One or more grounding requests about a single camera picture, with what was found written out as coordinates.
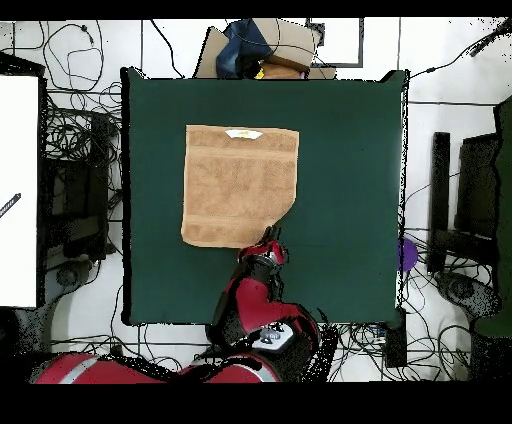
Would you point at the dark green fabric furniture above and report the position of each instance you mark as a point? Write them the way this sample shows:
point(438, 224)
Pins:
point(506, 200)

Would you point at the tan terry towel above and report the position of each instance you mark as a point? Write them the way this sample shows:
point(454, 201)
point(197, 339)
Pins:
point(240, 184)

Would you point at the grey striped rod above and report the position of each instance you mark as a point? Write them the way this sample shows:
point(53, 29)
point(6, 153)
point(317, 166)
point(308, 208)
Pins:
point(10, 204)

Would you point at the black square floor frame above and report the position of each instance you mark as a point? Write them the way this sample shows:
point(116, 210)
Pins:
point(361, 40)

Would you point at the dark blue garment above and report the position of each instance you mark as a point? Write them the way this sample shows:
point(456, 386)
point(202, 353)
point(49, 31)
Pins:
point(240, 48)

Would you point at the purple round object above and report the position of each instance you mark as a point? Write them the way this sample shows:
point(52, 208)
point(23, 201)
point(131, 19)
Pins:
point(408, 254)

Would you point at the black power brick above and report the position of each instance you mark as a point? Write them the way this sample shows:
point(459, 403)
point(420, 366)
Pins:
point(116, 350)

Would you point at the black upright bar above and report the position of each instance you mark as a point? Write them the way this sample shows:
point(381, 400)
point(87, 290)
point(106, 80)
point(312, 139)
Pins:
point(439, 180)

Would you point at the white board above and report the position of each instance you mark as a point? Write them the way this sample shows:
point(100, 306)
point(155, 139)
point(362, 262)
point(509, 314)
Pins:
point(18, 160)

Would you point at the black metal rack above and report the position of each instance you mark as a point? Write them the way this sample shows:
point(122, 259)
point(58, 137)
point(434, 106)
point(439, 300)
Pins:
point(96, 160)

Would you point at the dark green table cloth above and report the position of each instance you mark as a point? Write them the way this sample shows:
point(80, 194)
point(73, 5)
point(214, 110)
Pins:
point(352, 160)

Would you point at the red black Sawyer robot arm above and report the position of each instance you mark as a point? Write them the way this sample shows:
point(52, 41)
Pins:
point(256, 300)

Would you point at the black power strip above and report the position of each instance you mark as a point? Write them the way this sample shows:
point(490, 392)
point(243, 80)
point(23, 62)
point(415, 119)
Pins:
point(396, 344)

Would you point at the black panel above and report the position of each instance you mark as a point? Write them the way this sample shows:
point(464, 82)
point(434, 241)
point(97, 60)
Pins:
point(478, 180)

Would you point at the brown cardboard box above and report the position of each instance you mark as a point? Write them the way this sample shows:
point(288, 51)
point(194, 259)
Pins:
point(292, 40)

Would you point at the grey stand base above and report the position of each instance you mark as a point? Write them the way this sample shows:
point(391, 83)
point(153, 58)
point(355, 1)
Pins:
point(460, 290)
point(68, 276)

